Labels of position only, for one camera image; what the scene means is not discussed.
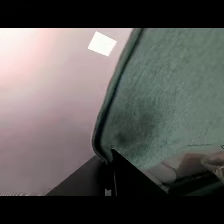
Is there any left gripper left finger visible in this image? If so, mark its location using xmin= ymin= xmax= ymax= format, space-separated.
xmin=45 ymin=154 xmax=113 ymax=197

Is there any green garment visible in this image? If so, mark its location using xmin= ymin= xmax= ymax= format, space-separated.
xmin=92 ymin=28 xmax=224 ymax=178

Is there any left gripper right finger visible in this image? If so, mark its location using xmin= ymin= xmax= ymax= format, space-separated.
xmin=110 ymin=148 xmax=170 ymax=197

